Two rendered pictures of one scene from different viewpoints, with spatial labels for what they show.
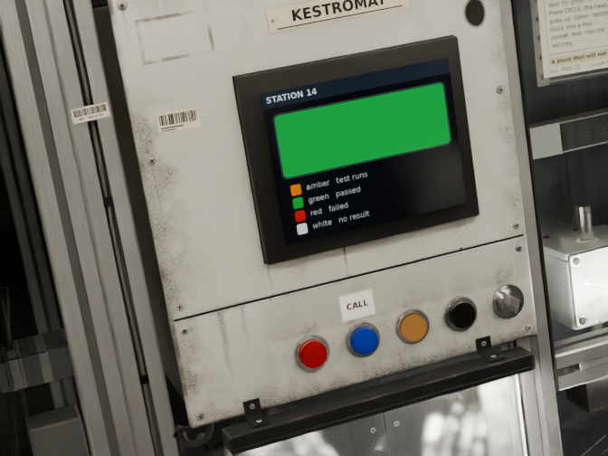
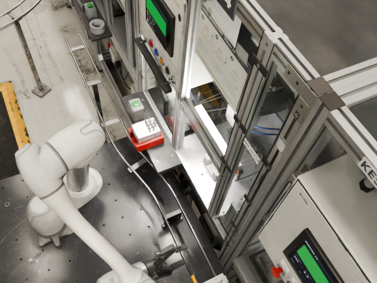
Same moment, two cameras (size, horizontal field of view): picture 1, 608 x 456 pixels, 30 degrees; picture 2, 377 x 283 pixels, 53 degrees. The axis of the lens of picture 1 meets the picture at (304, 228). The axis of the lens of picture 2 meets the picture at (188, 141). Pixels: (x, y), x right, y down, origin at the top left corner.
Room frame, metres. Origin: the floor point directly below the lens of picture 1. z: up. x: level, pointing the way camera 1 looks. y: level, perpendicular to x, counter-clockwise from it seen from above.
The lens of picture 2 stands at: (1.01, -1.30, 2.64)
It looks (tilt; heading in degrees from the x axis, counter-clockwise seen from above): 57 degrees down; 73
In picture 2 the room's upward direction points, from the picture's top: 9 degrees clockwise
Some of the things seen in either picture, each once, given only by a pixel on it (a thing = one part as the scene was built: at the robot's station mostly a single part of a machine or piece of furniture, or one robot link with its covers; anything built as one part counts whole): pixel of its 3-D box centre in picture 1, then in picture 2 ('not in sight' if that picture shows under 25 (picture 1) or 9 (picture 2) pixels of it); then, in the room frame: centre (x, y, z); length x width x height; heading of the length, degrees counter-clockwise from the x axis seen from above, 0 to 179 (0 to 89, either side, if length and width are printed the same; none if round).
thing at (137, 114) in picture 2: not in sight; (138, 110); (1.10, -0.02, 0.97); 0.08 x 0.08 x 0.12; 16
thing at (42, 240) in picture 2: not in sight; (51, 226); (0.59, -0.52, 0.71); 0.22 x 0.18 x 0.06; 106
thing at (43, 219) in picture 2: not in sight; (46, 211); (0.59, -0.49, 0.85); 0.18 x 0.16 x 0.22; 35
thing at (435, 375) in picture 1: (380, 388); (153, 62); (1.17, -0.05, 1.37); 0.36 x 0.04 x 0.04; 106
